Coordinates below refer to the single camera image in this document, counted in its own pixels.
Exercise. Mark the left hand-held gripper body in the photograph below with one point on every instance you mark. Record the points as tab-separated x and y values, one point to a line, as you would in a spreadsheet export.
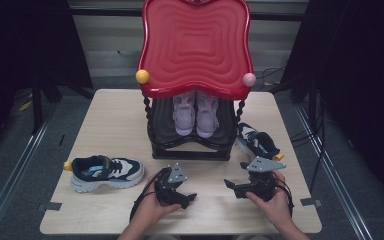
177	175

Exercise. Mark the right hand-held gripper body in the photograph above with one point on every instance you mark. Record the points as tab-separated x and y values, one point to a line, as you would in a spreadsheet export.
265	164

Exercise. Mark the navy and white sneaker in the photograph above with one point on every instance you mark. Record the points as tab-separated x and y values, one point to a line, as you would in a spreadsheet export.
263	143
126	168

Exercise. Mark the translucent purple jelly sandal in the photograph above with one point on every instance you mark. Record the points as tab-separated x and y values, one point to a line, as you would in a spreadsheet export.
207	116
184	116

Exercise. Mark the red and black shoe rack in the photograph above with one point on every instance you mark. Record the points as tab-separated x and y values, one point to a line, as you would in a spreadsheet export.
196	50

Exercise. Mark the person's left hand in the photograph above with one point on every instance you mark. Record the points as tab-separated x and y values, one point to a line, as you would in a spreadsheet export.
153	210

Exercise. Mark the person's right hand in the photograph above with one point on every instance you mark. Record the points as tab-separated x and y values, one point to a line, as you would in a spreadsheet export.
276	208

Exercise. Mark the grey tape piece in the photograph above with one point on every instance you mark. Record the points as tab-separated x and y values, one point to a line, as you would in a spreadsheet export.
53	206
311	202

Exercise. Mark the black curtain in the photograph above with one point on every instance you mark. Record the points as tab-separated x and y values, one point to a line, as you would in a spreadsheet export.
20	50
363	66

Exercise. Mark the black metal stand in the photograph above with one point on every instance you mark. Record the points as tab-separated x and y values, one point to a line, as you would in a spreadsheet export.
37	110

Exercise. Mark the yellow strip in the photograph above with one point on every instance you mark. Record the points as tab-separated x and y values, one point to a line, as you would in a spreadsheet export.
26	106

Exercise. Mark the metal floor rail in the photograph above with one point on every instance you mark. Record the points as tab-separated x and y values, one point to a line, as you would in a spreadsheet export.
13	168
333	173

